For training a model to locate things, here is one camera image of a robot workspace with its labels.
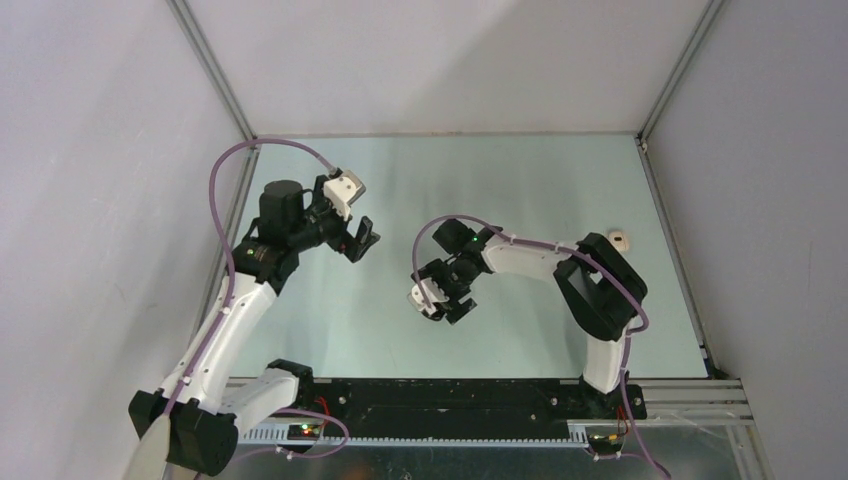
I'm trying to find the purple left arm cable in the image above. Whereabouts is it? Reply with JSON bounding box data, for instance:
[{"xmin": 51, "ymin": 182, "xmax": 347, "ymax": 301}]
[{"xmin": 161, "ymin": 137, "xmax": 351, "ymax": 465}]

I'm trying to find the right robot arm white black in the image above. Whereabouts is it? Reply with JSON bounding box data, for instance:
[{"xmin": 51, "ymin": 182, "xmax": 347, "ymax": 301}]
[{"xmin": 407, "ymin": 214, "xmax": 650, "ymax": 418}]

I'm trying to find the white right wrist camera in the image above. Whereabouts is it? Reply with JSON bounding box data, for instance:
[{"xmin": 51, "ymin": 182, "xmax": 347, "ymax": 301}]
[{"xmin": 407, "ymin": 279, "xmax": 448, "ymax": 321}]

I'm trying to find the aluminium frame corner post right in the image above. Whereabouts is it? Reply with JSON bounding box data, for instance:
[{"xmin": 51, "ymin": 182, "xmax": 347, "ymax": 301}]
[{"xmin": 636, "ymin": 0, "xmax": 727, "ymax": 152}]

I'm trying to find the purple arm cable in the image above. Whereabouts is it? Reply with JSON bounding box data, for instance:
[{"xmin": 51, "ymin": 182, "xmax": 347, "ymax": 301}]
[
  {"xmin": 410, "ymin": 214, "xmax": 670, "ymax": 480},
  {"xmin": 161, "ymin": 137, "xmax": 351, "ymax": 465}
]

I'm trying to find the beige earbud charging case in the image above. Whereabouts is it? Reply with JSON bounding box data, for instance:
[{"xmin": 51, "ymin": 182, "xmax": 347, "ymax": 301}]
[{"xmin": 607, "ymin": 230, "xmax": 631, "ymax": 253}]

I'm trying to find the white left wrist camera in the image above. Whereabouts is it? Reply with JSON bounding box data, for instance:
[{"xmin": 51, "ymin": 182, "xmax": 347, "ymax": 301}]
[{"xmin": 322, "ymin": 170, "xmax": 366, "ymax": 221}]

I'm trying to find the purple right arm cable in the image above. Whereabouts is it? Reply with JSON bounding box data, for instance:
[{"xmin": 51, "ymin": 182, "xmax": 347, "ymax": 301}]
[{"xmin": 410, "ymin": 214, "xmax": 670, "ymax": 480}]

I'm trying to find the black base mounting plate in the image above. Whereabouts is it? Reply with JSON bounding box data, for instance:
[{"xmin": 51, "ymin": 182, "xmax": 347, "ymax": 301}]
[{"xmin": 294, "ymin": 378, "xmax": 647, "ymax": 441}]

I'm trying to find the aluminium frame corner post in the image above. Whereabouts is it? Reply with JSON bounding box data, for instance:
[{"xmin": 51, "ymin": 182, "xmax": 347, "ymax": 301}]
[
  {"xmin": 636, "ymin": 0, "xmax": 727, "ymax": 152},
  {"xmin": 165, "ymin": 0, "xmax": 256, "ymax": 140}
]

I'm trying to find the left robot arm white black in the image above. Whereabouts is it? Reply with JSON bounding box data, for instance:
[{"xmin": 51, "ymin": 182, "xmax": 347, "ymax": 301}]
[{"xmin": 124, "ymin": 171, "xmax": 380, "ymax": 479}]

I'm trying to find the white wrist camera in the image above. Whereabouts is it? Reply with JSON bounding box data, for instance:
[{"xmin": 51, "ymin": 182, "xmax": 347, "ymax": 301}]
[
  {"xmin": 407, "ymin": 279, "xmax": 448, "ymax": 321},
  {"xmin": 322, "ymin": 170, "xmax": 366, "ymax": 221}
]

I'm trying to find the grey cable duct strip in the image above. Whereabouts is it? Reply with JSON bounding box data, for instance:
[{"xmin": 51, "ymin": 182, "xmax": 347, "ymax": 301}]
[{"xmin": 241, "ymin": 423, "xmax": 591, "ymax": 449}]

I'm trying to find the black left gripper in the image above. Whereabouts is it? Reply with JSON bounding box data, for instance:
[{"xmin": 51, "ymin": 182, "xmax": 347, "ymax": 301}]
[{"xmin": 289, "ymin": 176, "xmax": 379, "ymax": 262}]

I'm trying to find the aluminium frame corner post left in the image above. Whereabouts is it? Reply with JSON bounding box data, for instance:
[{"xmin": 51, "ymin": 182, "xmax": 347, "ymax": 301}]
[{"xmin": 165, "ymin": 0, "xmax": 256, "ymax": 140}]

